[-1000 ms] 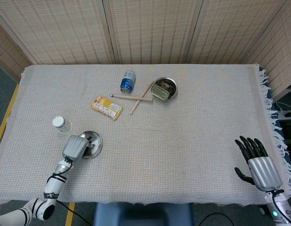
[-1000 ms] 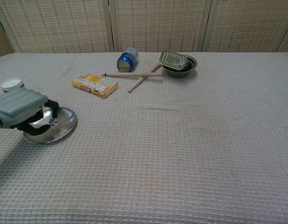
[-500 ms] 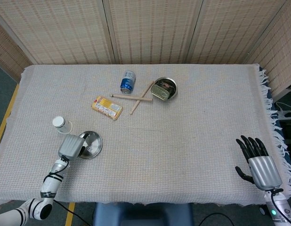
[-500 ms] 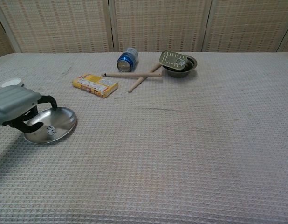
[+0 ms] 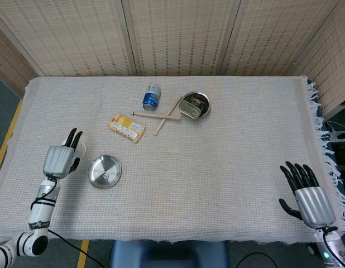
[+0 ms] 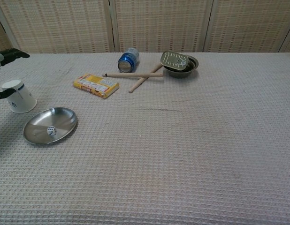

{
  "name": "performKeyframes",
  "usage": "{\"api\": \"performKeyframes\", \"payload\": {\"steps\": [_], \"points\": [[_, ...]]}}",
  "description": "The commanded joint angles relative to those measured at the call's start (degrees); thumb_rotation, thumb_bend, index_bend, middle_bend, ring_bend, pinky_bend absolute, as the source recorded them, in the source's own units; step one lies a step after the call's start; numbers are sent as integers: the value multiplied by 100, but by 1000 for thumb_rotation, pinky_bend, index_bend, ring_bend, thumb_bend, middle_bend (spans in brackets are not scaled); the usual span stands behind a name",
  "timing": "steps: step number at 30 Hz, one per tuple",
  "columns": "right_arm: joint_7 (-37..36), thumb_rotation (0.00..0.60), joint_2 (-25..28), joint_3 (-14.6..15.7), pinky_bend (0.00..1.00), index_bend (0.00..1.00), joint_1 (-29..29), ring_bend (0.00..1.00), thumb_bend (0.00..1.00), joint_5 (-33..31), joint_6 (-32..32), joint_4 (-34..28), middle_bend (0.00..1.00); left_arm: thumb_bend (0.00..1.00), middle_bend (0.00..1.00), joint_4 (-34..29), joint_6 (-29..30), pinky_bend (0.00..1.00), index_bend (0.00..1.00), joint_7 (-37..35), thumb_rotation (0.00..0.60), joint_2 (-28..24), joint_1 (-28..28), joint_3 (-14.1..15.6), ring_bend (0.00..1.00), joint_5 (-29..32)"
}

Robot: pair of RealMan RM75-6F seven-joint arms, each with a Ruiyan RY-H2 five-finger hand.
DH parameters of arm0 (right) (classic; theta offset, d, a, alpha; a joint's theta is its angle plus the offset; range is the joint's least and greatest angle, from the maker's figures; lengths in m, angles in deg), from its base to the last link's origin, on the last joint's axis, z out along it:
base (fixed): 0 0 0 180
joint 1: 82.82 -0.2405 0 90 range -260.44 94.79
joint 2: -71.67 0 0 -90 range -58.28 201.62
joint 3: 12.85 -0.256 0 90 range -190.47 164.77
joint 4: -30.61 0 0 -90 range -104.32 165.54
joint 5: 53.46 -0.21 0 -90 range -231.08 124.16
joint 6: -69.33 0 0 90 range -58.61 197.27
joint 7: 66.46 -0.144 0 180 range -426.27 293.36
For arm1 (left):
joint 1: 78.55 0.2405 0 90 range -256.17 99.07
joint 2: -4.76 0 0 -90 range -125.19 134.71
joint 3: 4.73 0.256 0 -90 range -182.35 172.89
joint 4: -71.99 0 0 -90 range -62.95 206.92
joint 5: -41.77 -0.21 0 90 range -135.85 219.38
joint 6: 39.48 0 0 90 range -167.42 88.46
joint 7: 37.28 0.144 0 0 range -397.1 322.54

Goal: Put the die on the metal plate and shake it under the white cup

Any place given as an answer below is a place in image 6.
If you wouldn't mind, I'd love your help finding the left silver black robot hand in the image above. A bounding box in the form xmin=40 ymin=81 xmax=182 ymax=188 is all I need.
xmin=0 ymin=48 xmax=31 ymax=100

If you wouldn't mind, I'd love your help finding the white paper cup blue print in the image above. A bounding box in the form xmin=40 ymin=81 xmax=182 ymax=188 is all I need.
xmin=1 ymin=80 xmax=38 ymax=113

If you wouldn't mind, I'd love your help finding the round silver metal plate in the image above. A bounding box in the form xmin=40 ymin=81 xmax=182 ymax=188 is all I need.
xmin=23 ymin=107 xmax=78 ymax=145

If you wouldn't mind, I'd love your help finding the white die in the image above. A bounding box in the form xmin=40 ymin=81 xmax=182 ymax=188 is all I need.
xmin=46 ymin=126 xmax=58 ymax=137

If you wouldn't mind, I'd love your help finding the yellow cardboard box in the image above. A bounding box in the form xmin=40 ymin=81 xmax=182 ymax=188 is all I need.
xmin=73 ymin=73 xmax=120 ymax=99

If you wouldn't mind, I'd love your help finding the blue soda can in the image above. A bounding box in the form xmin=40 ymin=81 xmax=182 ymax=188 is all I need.
xmin=117 ymin=47 xmax=140 ymax=73

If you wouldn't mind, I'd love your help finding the wooden drumstick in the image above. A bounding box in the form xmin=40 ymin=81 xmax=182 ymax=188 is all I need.
xmin=128 ymin=63 xmax=162 ymax=94
xmin=102 ymin=72 xmax=164 ymax=78

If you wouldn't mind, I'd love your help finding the woven bamboo folding screen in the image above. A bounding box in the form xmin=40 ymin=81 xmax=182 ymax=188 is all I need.
xmin=0 ymin=0 xmax=290 ymax=59

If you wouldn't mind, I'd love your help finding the gold sardine tin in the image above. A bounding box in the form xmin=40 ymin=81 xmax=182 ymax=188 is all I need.
xmin=160 ymin=50 xmax=189 ymax=71

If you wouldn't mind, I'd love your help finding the dark metal bowl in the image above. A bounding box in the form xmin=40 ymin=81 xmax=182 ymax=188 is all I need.
xmin=163 ymin=54 xmax=199 ymax=79

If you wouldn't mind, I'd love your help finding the beige waffle tablecloth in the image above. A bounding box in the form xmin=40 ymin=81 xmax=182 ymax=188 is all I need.
xmin=0 ymin=52 xmax=290 ymax=225

